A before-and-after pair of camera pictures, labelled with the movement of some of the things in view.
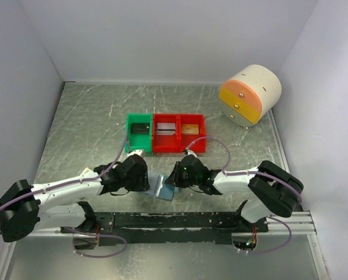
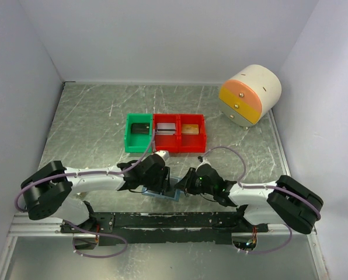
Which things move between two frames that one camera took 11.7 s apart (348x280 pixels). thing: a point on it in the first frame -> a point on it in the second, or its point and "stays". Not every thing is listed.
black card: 140,128 stays
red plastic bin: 167,143 stays
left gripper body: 138,183 -> 157,183
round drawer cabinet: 247,97 stays
